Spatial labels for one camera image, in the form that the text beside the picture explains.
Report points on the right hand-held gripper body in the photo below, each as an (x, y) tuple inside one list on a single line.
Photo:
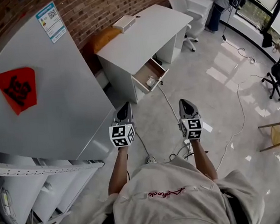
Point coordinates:
[(194, 128)]

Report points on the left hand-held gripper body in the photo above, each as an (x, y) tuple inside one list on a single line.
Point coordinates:
[(119, 136)]

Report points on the small white item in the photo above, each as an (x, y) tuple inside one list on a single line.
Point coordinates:
[(150, 81)]

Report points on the white desk drawer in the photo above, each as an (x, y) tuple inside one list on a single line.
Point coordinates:
[(143, 74)]

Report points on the person's right forearm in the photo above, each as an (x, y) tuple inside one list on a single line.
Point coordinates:
[(202, 159)]

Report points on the person's left forearm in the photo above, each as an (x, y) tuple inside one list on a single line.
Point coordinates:
[(117, 168)]

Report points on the white desk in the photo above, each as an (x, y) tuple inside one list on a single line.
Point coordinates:
[(146, 33)]

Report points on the white paper sheet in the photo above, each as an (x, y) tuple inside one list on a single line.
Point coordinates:
[(207, 126)]

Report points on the white refrigerator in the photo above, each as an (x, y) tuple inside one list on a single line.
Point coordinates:
[(61, 92)]

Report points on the orange cushion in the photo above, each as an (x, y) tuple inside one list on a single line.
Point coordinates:
[(103, 39)]

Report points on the person's beige sweatshirt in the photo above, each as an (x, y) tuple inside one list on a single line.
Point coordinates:
[(169, 200)]

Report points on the white metal shelf rack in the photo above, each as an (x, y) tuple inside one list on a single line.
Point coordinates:
[(44, 168)]

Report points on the flat white box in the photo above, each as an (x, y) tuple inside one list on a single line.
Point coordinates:
[(123, 23)]

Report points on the red paper decoration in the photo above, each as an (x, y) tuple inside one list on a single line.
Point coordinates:
[(18, 89)]

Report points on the white office chair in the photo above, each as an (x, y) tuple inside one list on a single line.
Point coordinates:
[(181, 5)]

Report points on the white low cabinet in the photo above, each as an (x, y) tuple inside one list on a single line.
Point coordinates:
[(199, 3)]

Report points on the blue and white label sticker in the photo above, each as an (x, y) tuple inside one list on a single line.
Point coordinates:
[(51, 22)]

